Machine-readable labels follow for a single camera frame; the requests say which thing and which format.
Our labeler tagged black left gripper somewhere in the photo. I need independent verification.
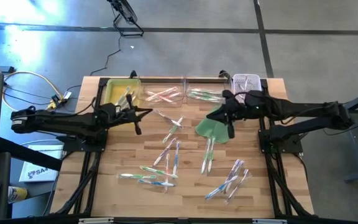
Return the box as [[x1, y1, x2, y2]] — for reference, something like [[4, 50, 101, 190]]
[[104, 93, 154, 136]]

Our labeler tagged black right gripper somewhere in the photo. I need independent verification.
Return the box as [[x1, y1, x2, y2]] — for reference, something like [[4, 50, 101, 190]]
[[206, 90, 262, 139]]

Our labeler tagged pink toothbrush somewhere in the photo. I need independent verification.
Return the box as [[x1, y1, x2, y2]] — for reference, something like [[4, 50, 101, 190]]
[[147, 95, 170, 103]]

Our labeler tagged orange toothbrush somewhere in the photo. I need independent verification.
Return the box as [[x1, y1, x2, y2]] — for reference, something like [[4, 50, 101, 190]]
[[163, 152, 171, 193], [165, 91, 183, 100], [146, 86, 178, 102], [147, 90, 175, 103]]

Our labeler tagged green cloth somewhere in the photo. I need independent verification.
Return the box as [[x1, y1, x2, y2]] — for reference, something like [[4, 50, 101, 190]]
[[195, 105, 231, 144]]

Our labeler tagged clear plastic bin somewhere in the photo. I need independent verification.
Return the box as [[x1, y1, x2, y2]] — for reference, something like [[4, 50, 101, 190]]
[[139, 77, 186, 108], [184, 77, 233, 105]]

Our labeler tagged yellow plastic bin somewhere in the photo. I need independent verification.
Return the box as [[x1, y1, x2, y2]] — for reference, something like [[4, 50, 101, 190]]
[[101, 78, 142, 124]]

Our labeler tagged white perforated plastic basket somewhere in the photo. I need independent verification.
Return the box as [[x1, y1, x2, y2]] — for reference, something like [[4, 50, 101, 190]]
[[231, 73, 264, 94]]

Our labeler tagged white printed cardboard box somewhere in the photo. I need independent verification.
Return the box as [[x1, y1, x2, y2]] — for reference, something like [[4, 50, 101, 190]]
[[19, 144, 65, 183]]

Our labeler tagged black side desk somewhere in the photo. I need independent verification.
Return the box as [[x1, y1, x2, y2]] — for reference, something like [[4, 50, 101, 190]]
[[0, 136, 64, 222]]

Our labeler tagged yellow white canister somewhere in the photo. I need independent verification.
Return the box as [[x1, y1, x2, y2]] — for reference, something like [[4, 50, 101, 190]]
[[7, 185, 29, 204]]

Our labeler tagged black floor cable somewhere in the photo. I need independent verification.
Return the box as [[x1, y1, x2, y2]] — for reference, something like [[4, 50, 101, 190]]
[[89, 35, 122, 77]]

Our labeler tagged yellow cable plug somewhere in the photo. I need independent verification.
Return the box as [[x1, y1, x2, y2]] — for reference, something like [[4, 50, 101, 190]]
[[47, 91, 73, 110]]

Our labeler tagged silver frame bracket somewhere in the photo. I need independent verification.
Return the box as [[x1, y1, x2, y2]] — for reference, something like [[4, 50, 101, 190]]
[[252, 218, 288, 224], [78, 217, 114, 224]]

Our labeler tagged beige coiled cable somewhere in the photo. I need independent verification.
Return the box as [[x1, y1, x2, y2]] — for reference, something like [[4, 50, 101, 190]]
[[0, 51, 71, 113]]

